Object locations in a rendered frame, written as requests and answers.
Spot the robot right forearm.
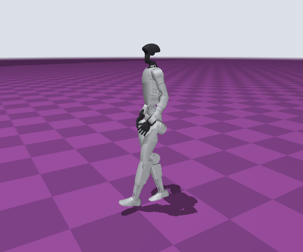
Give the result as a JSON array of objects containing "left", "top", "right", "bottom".
[{"left": 140, "top": 104, "right": 151, "bottom": 115}]

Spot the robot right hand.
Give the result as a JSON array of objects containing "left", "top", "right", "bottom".
[{"left": 136, "top": 109, "right": 145, "bottom": 128}]

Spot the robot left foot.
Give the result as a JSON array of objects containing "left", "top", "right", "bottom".
[{"left": 119, "top": 197, "right": 141, "bottom": 206}]

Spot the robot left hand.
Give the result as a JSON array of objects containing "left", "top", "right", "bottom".
[{"left": 137, "top": 116, "right": 156, "bottom": 136}]

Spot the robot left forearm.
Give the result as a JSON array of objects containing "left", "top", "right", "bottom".
[{"left": 148, "top": 95, "right": 168, "bottom": 124}]

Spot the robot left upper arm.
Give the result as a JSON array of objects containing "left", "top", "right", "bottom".
[{"left": 151, "top": 69, "right": 169, "bottom": 102}]

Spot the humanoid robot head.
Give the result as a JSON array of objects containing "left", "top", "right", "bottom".
[{"left": 142, "top": 44, "right": 160, "bottom": 69}]

